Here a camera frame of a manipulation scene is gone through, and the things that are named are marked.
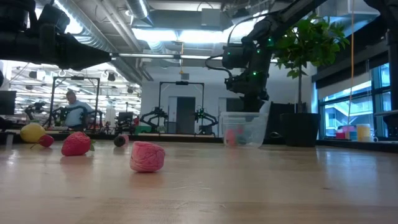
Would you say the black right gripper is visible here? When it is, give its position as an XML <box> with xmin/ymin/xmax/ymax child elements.
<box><xmin>224</xmin><ymin>73</ymin><xmax>271</xmax><ymax>123</ymax></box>

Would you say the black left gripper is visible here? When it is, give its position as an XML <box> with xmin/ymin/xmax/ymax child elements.
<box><xmin>39</xmin><ymin>23</ymin><xmax>113</xmax><ymax>72</ymax></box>

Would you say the clear plastic tupperware container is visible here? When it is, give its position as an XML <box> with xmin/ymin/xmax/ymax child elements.
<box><xmin>219</xmin><ymin>111</ymin><xmax>269</xmax><ymax>149</ymax></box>

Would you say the large strawberry with leaves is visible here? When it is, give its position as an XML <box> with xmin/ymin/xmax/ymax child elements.
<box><xmin>60</xmin><ymin>131</ymin><xmax>96</xmax><ymax>157</ymax></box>

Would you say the red cherry with stem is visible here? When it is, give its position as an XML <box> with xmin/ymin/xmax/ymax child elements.
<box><xmin>30</xmin><ymin>134</ymin><xmax>55</xmax><ymax>149</ymax></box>

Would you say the yellow lemon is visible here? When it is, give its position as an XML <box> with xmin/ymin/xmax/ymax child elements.
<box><xmin>19</xmin><ymin>123</ymin><xmax>46</xmax><ymax>144</ymax></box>

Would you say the large pink raspberry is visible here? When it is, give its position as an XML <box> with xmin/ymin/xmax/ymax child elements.
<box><xmin>129</xmin><ymin>141</ymin><xmax>166</xmax><ymax>174</ymax></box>

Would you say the person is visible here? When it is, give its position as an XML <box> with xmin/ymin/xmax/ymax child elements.
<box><xmin>64</xmin><ymin>90</ymin><xmax>94</xmax><ymax>130</ymax></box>

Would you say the long linear ceiling light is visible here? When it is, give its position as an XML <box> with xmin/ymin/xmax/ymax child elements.
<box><xmin>110</xmin><ymin>52</ymin><xmax>279</xmax><ymax>63</ymax></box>

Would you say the dark door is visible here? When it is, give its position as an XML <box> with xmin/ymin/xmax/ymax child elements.
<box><xmin>176</xmin><ymin>96</ymin><xmax>197</xmax><ymax>134</ymax></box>

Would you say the green leafy potted plant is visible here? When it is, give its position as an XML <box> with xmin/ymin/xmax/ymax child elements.
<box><xmin>270</xmin><ymin>14</ymin><xmax>351</xmax><ymax>147</ymax></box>

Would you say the black background monitor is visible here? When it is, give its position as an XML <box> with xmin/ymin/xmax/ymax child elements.
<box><xmin>0</xmin><ymin>90</ymin><xmax>17</xmax><ymax>116</ymax></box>

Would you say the grey ceiling box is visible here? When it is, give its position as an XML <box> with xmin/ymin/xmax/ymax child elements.
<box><xmin>200</xmin><ymin>7</ymin><xmax>222</xmax><ymax>27</ymax></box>

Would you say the yellow cup stack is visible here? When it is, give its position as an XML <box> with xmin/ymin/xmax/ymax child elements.
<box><xmin>356</xmin><ymin>123</ymin><xmax>372</xmax><ymax>142</ymax></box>

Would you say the black background gantry frame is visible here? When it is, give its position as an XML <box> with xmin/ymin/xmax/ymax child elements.
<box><xmin>47</xmin><ymin>76</ymin><xmax>101</xmax><ymax>133</ymax></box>
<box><xmin>157</xmin><ymin>80</ymin><xmax>205</xmax><ymax>135</ymax></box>

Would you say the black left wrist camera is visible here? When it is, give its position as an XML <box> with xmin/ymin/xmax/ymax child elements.
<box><xmin>37</xmin><ymin>3</ymin><xmax>71</xmax><ymax>35</ymax></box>

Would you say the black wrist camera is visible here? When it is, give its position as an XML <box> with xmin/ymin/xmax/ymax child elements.
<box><xmin>221</xmin><ymin>43</ymin><xmax>249</xmax><ymax>70</ymax></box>
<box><xmin>37</xmin><ymin>3</ymin><xmax>71</xmax><ymax>35</ymax></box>

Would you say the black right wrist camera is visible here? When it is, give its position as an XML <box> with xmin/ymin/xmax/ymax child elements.
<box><xmin>221</xmin><ymin>43</ymin><xmax>249</xmax><ymax>70</ymax></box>

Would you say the small silver ceiling duct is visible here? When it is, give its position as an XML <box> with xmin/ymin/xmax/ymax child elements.
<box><xmin>124</xmin><ymin>0</ymin><xmax>150</xmax><ymax>19</ymax></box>

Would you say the orange hanging cord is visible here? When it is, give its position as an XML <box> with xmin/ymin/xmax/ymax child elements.
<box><xmin>346</xmin><ymin>0</ymin><xmax>355</xmax><ymax>127</ymax></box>

